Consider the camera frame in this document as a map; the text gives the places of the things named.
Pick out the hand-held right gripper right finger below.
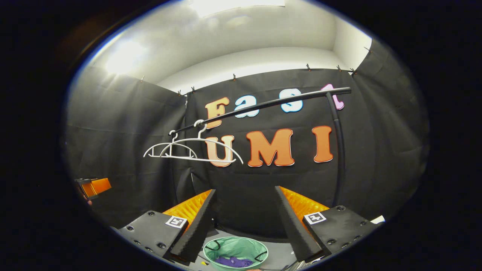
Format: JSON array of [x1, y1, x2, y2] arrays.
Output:
[[274, 186, 384, 263]]

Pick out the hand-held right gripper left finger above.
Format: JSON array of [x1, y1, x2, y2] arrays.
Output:
[[111, 189, 217, 264]]

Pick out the green laundry hamper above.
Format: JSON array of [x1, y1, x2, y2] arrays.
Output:
[[203, 236, 269, 271]]

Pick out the purple corduroy jacket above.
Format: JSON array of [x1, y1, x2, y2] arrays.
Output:
[[215, 256, 253, 268]]

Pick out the white plastic clothes hanger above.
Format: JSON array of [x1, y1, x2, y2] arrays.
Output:
[[143, 130, 198, 158], [160, 120, 244, 165]]

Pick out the black metal clothes rack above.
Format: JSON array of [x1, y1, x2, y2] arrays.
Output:
[[169, 87, 352, 207]]

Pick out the ceiling light panel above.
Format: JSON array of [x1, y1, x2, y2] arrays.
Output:
[[105, 40, 147, 75], [190, 0, 285, 17]]

